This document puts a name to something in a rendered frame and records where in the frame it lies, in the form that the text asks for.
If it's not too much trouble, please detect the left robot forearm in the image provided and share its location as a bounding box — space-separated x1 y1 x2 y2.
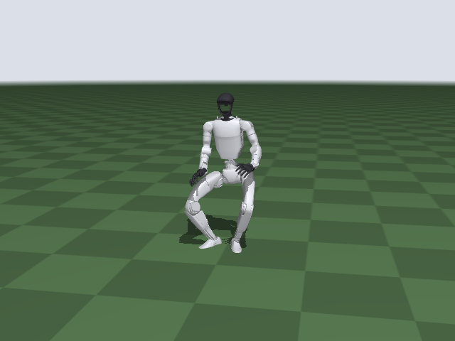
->
251 145 262 169

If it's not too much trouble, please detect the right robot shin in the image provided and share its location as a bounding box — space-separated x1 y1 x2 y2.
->
185 206 216 241

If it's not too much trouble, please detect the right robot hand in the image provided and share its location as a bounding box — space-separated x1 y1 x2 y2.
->
189 168 207 186

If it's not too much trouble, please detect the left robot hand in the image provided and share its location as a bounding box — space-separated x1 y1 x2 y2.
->
235 163 255 178

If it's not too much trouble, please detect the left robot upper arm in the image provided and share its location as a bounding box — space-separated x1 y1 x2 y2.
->
240 120 259 154

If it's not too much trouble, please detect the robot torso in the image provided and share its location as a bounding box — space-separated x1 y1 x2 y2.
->
213 116 244 184

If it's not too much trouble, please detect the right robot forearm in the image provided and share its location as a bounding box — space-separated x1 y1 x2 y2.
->
199 147 209 176

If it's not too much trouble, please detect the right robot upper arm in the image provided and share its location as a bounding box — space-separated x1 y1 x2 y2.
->
202 121 214 156

